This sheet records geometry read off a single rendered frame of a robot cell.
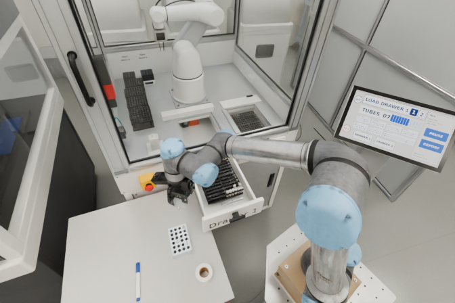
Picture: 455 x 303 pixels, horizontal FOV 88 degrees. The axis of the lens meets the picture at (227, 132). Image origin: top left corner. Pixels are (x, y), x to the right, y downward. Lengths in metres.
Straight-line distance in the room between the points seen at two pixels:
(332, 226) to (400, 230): 2.07
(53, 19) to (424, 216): 2.82
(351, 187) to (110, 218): 1.10
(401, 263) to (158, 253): 1.82
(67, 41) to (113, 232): 0.83
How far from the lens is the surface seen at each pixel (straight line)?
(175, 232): 1.19
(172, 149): 0.73
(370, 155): 1.67
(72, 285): 1.27
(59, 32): 0.86
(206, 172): 0.70
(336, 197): 0.49
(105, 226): 1.32
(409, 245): 2.53
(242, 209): 1.10
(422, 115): 1.56
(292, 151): 0.64
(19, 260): 1.24
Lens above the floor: 1.86
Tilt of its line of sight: 43 degrees down
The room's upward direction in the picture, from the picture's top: 3 degrees clockwise
